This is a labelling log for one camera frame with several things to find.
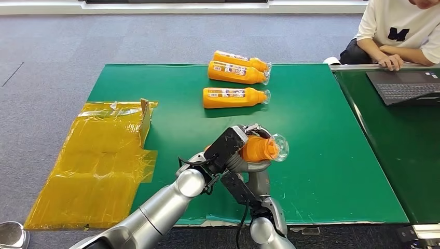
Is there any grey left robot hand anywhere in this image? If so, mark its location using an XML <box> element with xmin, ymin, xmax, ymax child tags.
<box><xmin>226</xmin><ymin>123</ymin><xmax>274</xmax><ymax>173</ymax></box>

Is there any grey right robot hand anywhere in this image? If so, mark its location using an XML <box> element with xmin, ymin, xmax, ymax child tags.
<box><xmin>245</xmin><ymin>170</ymin><xmax>273</xmax><ymax>199</ymax></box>

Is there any orange Tide detergent bottle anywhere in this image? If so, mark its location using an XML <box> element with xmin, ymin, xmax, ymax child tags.
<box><xmin>204</xmin><ymin>133</ymin><xmax>290</xmax><ymax>163</ymax></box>

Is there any large green covered table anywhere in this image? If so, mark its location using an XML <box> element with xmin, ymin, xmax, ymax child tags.
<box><xmin>87</xmin><ymin>63</ymin><xmax>410</xmax><ymax>228</ymax></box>

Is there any clear tape scrap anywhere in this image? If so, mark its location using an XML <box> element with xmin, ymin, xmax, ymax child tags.
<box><xmin>289</xmin><ymin>226</ymin><xmax>321</xmax><ymax>237</ymax></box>

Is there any dark green side table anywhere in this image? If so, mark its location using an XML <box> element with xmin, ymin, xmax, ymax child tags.
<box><xmin>329</xmin><ymin>63</ymin><xmax>440</xmax><ymax>226</ymax></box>

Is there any dark grey laptop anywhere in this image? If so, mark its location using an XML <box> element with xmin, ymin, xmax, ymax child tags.
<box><xmin>365</xmin><ymin>70</ymin><xmax>440</xmax><ymax>106</ymax></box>

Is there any yellow taped flat cardboard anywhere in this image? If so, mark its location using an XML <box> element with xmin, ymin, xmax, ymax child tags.
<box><xmin>23</xmin><ymin>98</ymin><xmax>159</xmax><ymax>230</ymax></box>

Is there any person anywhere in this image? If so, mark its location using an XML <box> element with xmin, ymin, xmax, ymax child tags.
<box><xmin>339</xmin><ymin>0</ymin><xmax>440</xmax><ymax>72</ymax></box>

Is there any round shiny metal dome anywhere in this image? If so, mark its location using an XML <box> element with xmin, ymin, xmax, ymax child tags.
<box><xmin>0</xmin><ymin>221</ymin><xmax>31</xmax><ymax>249</ymax></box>

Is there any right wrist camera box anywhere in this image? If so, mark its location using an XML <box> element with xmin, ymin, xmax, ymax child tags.
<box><xmin>221</xmin><ymin>171</ymin><xmax>258</xmax><ymax>206</ymax></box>

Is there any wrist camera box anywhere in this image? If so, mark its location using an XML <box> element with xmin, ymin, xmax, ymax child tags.
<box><xmin>203</xmin><ymin>126</ymin><xmax>249</xmax><ymax>173</ymax></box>
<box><xmin>221</xmin><ymin>171</ymin><xmax>258</xmax><ymax>206</ymax></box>

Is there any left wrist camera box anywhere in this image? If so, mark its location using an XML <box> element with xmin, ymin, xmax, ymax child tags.
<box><xmin>203</xmin><ymin>126</ymin><xmax>249</xmax><ymax>173</ymax></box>

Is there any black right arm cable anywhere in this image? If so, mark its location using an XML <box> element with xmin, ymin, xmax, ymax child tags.
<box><xmin>235</xmin><ymin>199</ymin><xmax>251</xmax><ymax>249</ymax></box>

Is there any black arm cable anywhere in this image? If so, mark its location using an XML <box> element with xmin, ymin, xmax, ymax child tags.
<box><xmin>235</xmin><ymin>199</ymin><xmax>251</xmax><ymax>249</ymax></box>
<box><xmin>177</xmin><ymin>154</ymin><xmax>222</xmax><ymax>197</ymax></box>

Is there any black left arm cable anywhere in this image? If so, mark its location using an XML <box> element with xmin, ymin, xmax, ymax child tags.
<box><xmin>177</xmin><ymin>154</ymin><xmax>222</xmax><ymax>197</ymax></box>

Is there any metal bracket with black block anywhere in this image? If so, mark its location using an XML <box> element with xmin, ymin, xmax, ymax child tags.
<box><xmin>396</xmin><ymin>223</ymin><xmax>440</xmax><ymax>249</ymax></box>

